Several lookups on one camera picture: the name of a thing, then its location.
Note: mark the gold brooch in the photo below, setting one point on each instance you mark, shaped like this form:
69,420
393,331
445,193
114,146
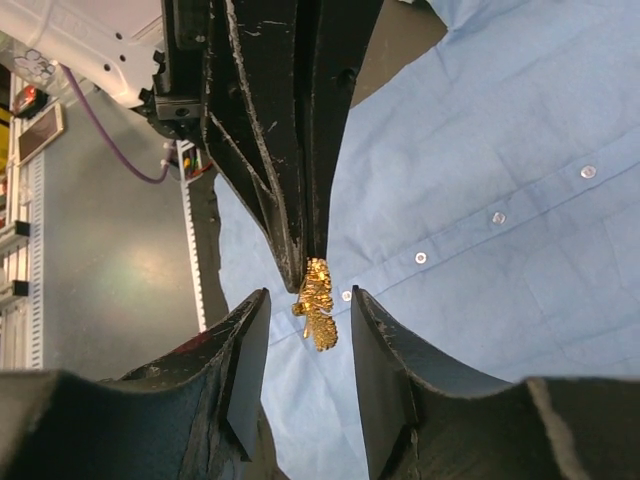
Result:
315,304

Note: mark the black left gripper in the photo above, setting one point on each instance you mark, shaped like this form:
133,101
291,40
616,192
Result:
252,118

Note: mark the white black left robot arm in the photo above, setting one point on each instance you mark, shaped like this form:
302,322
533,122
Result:
120,66

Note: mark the light blue button shirt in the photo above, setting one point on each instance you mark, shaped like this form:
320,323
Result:
488,198

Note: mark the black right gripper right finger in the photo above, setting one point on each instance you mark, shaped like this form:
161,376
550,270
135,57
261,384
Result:
426,415

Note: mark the white slotted cable duct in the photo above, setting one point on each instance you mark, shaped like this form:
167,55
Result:
183,147

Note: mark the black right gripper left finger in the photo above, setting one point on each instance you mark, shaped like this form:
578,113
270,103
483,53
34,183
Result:
193,413

